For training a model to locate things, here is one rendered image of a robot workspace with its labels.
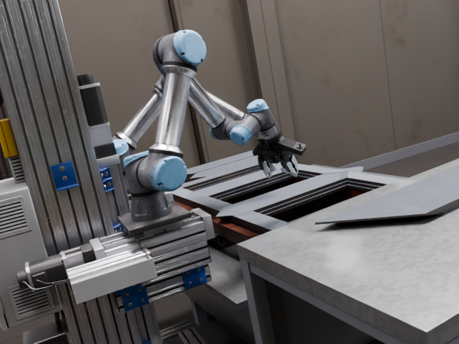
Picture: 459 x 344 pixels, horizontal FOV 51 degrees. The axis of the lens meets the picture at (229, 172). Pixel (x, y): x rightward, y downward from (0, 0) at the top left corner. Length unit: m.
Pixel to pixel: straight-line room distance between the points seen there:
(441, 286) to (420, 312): 0.10
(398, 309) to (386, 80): 5.32
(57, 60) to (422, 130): 5.33
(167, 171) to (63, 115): 0.48
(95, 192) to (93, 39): 2.98
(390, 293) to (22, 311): 1.32
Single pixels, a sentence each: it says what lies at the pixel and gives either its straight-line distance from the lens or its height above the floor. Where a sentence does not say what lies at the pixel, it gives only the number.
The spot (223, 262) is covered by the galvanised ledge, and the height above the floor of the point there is 0.68.
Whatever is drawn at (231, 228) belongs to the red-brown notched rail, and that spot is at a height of 0.83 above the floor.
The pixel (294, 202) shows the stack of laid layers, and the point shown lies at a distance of 2.29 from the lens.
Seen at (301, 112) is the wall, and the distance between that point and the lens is 5.46.
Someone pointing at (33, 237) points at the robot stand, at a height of 1.06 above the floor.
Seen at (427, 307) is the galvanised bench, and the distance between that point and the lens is 0.93.
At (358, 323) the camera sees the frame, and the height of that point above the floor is 1.00.
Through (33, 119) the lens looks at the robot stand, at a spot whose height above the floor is 1.45.
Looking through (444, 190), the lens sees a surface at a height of 1.07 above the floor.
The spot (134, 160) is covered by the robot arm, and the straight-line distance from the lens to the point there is 1.69.
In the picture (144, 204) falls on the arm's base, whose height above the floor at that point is 1.10.
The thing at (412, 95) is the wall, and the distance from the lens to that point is 6.42.
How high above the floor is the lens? 1.51
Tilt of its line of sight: 12 degrees down
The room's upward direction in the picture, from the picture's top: 11 degrees counter-clockwise
